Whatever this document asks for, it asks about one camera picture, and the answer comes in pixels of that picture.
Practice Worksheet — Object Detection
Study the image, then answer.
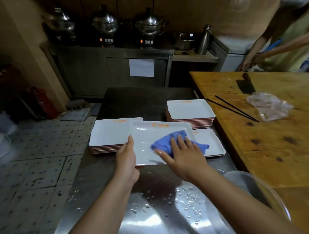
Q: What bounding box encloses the loose light floor tile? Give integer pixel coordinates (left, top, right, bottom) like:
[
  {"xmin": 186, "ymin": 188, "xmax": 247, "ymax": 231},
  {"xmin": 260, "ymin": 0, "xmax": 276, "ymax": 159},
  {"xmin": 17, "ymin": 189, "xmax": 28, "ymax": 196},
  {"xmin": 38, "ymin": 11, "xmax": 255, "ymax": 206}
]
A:
[{"xmin": 60, "ymin": 107, "xmax": 92, "ymax": 122}]

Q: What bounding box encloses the steel jug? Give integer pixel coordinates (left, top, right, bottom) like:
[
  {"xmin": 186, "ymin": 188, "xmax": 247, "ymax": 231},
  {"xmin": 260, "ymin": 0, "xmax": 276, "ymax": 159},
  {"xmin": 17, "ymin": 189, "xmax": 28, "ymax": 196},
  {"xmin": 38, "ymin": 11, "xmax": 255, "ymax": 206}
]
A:
[{"xmin": 194, "ymin": 25, "xmax": 212, "ymax": 55}]

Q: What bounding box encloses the steel basin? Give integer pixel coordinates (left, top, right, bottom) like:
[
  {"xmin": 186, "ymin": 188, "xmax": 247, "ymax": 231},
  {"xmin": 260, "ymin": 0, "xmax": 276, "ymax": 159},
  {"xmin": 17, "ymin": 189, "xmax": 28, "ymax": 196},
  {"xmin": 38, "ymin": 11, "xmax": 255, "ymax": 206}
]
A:
[{"xmin": 169, "ymin": 32, "xmax": 196, "ymax": 51}]

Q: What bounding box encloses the wooden table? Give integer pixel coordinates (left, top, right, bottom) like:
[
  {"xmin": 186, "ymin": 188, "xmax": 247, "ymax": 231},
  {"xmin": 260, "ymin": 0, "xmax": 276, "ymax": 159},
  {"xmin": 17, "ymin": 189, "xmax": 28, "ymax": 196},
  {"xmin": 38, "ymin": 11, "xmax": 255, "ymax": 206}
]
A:
[{"xmin": 189, "ymin": 71, "xmax": 309, "ymax": 232}]

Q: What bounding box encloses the beige side counter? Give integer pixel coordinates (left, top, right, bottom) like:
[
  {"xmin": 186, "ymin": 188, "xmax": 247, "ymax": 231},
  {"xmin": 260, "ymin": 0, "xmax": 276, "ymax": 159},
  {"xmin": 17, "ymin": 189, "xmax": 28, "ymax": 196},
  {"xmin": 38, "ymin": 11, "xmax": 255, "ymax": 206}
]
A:
[{"xmin": 173, "ymin": 50, "xmax": 220, "ymax": 63}]

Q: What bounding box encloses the crumpled clear plastic bag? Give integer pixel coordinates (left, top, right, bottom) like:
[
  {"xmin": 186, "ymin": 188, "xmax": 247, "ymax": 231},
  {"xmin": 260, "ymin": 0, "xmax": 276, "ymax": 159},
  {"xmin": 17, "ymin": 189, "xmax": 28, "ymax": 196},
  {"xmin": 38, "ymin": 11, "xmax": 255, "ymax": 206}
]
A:
[{"xmin": 246, "ymin": 92, "xmax": 295, "ymax": 122}]

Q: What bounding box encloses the person's left hand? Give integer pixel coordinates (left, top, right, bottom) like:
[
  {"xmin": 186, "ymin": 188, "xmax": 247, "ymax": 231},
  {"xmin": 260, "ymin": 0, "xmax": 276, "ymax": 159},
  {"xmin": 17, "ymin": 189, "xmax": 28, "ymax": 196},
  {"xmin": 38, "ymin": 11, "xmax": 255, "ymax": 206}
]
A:
[{"xmin": 115, "ymin": 135, "xmax": 140, "ymax": 185}]

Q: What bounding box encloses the blue handled tool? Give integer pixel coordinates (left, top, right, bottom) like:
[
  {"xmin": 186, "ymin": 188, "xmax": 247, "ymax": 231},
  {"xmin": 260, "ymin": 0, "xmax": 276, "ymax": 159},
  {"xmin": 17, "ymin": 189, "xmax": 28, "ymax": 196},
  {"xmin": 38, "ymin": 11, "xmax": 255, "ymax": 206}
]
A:
[{"xmin": 264, "ymin": 38, "xmax": 283, "ymax": 52}]

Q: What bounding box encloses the person's right forearm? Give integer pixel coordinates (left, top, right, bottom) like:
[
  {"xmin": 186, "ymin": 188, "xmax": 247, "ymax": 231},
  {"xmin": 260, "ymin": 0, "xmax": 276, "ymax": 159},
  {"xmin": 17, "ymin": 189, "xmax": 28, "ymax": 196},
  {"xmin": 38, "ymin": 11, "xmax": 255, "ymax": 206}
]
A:
[{"xmin": 193, "ymin": 166, "xmax": 304, "ymax": 234}]

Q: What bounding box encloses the grey brick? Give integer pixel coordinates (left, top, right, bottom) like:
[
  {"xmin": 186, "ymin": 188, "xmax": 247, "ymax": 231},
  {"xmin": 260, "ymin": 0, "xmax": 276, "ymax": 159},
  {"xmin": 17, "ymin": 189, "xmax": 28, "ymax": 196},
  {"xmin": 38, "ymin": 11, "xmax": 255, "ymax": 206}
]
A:
[{"xmin": 65, "ymin": 99, "xmax": 90, "ymax": 111}]

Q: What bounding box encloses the person's left forearm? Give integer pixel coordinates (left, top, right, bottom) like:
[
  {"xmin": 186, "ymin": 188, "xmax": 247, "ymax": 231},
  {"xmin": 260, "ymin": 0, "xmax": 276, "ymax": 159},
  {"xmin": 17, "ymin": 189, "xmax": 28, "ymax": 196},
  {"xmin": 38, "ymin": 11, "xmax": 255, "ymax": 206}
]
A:
[{"xmin": 69, "ymin": 175, "xmax": 136, "ymax": 234}]

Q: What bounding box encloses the red fire extinguisher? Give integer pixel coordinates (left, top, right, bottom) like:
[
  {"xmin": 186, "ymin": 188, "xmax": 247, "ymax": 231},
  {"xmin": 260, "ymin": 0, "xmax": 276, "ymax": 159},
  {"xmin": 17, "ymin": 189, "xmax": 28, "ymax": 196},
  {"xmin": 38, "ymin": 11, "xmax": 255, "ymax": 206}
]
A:
[{"xmin": 30, "ymin": 86, "xmax": 59, "ymax": 120}]

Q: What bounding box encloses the steel cleaver with dark handle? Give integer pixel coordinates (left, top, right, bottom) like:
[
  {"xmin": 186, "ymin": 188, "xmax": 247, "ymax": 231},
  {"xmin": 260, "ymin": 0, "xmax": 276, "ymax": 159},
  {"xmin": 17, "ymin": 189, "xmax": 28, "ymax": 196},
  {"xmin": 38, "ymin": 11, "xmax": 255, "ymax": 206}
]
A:
[{"xmin": 236, "ymin": 73, "xmax": 256, "ymax": 95}]

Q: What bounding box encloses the clear glass bowl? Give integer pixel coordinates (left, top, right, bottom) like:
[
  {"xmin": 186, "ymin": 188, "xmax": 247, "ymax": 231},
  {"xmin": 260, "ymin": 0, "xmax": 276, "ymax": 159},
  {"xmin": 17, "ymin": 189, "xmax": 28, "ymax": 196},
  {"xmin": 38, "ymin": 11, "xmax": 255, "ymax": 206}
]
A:
[{"xmin": 223, "ymin": 170, "xmax": 291, "ymax": 221}]

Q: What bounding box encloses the person's right hand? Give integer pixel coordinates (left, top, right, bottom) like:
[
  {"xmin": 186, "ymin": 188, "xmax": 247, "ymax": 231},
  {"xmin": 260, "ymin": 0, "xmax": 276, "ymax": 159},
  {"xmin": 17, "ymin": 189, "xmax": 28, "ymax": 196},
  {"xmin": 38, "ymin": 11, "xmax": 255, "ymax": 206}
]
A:
[{"xmin": 154, "ymin": 134, "xmax": 211, "ymax": 183}]

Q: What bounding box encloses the stainless steel cabinet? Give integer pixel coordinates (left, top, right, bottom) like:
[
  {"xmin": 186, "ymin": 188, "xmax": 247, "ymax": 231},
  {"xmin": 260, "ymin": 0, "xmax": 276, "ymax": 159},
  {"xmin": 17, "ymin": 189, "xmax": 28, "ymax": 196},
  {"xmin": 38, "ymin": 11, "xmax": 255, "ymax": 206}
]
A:
[{"xmin": 41, "ymin": 42, "xmax": 174, "ymax": 99}]

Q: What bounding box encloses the white rectangular plate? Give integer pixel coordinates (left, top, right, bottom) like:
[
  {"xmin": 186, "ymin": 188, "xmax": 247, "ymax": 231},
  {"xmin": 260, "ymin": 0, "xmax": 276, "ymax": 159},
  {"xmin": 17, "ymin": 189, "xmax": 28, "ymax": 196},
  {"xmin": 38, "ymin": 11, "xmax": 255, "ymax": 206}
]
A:
[{"xmin": 128, "ymin": 120, "xmax": 197, "ymax": 167}]

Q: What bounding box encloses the stack of white plates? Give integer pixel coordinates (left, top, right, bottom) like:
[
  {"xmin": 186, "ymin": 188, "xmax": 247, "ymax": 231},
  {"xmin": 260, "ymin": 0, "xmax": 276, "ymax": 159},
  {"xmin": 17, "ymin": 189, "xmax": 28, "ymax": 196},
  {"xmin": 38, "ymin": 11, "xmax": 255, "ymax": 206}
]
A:
[
  {"xmin": 166, "ymin": 99, "xmax": 216, "ymax": 130},
  {"xmin": 89, "ymin": 117, "xmax": 144, "ymax": 154},
  {"xmin": 193, "ymin": 128, "xmax": 227, "ymax": 158}
]

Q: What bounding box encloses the steel work table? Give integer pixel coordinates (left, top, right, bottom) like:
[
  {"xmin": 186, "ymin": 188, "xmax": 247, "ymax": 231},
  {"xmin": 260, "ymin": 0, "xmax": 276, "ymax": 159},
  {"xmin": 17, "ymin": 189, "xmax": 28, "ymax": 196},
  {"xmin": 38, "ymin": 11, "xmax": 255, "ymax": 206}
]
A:
[{"xmin": 54, "ymin": 87, "xmax": 238, "ymax": 234}]

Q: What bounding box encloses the white paper sheet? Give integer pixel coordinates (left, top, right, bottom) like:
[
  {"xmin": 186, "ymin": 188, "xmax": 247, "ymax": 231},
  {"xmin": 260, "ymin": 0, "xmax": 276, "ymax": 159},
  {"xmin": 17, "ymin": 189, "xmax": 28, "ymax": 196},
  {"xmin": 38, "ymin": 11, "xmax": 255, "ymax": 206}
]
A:
[{"xmin": 128, "ymin": 59, "xmax": 155, "ymax": 77}]

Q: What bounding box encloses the white chest freezer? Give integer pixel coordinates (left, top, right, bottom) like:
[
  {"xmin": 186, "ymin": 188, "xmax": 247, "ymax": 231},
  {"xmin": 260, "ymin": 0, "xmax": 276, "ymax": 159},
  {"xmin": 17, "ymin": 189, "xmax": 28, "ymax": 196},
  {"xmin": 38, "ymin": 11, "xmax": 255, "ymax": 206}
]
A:
[{"xmin": 210, "ymin": 36, "xmax": 271, "ymax": 72}]

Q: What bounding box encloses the blue cloth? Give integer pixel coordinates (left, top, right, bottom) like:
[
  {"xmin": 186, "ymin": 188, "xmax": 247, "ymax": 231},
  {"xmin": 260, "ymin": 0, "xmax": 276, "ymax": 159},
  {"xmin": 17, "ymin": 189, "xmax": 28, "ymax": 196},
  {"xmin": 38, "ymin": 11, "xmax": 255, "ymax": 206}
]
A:
[{"xmin": 150, "ymin": 130, "xmax": 210, "ymax": 158}]

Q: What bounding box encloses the dark grey tile piece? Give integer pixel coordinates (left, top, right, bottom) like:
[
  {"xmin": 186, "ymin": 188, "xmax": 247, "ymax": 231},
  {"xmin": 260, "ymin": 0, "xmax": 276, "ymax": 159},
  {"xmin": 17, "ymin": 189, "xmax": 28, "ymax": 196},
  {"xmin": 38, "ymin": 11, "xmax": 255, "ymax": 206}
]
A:
[{"xmin": 89, "ymin": 103, "xmax": 102, "ymax": 116}]

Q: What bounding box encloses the dark storage rack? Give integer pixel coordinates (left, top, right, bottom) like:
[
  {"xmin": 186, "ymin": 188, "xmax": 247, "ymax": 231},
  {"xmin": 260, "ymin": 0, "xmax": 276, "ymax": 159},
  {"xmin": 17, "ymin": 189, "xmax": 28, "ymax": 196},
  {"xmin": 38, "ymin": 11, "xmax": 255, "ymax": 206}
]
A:
[{"xmin": 0, "ymin": 64, "xmax": 32, "ymax": 121}]

